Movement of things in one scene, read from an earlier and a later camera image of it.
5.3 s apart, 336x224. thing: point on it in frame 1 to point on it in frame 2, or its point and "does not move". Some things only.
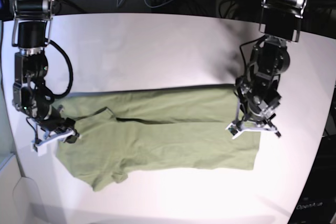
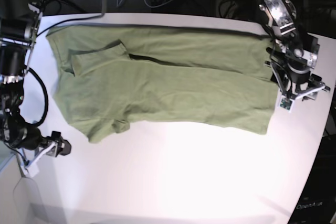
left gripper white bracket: x=41 y=147 to x=50 y=149
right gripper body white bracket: x=249 y=125 to x=286 y=102
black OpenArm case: x=317 y=203 does not move
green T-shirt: x=120 y=131 to x=108 y=77
